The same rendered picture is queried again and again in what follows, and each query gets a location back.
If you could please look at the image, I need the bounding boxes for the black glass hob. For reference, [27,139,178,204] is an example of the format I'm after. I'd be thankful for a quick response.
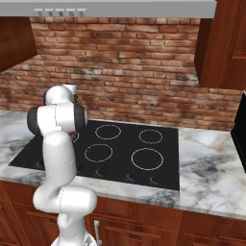
[8,118,181,191]

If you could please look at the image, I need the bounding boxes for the wood base cupboard door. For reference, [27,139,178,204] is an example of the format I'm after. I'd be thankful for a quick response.
[176,209,246,246]
[0,181,62,246]
[85,196,185,246]

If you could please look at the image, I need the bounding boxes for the grey range hood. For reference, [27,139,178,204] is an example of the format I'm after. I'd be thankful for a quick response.
[0,0,218,19]

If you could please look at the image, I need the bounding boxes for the black appliance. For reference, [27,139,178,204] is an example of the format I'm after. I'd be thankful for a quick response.
[230,91,246,174]

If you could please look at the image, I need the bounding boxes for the silver cupboard handle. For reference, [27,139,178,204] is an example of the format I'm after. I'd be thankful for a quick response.
[93,219,103,246]

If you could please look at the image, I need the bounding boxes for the dark wood wall cupboard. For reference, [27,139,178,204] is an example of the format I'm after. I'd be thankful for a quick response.
[194,0,246,91]
[0,16,38,73]

